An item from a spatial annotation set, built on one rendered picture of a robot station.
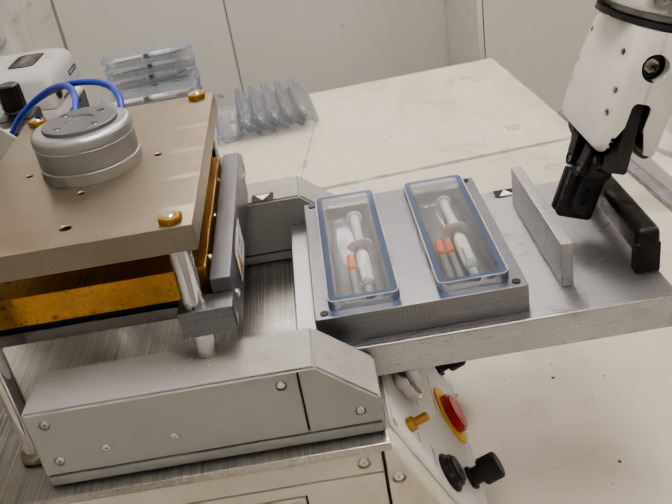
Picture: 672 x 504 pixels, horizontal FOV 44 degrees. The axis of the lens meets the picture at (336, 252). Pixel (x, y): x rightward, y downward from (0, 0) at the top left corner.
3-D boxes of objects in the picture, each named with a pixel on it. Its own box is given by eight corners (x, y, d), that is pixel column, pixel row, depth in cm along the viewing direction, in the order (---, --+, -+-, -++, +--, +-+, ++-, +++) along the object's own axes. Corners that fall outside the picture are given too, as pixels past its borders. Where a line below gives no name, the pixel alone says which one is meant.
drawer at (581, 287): (306, 396, 65) (288, 315, 61) (296, 258, 84) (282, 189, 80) (677, 334, 65) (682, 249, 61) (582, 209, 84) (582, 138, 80)
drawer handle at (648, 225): (635, 275, 66) (637, 231, 64) (574, 194, 79) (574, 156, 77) (660, 270, 66) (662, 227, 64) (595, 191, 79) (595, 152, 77)
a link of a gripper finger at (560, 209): (629, 161, 66) (600, 234, 69) (614, 145, 68) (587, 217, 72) (592, 154, 65) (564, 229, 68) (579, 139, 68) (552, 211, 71)
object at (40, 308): (-8, 350, 62) (-57, 239, 57) (57, 216, 81) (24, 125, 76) (220, 311, 61) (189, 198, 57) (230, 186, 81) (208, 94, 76)
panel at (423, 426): (504, 560, 70) (389, 426, 62) (439, 351, 96) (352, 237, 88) (524, 550, 70) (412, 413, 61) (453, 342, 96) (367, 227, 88)
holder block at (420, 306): (319, 347, 64) (314, 319, 63) (307, 227, 81) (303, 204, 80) (530, 311, 64) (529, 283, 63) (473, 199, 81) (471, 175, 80)
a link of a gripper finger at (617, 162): (646, 162, 61) (608, 184, 67) (647, 66, 63) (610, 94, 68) (631, 160, 61) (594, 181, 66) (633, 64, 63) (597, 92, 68)
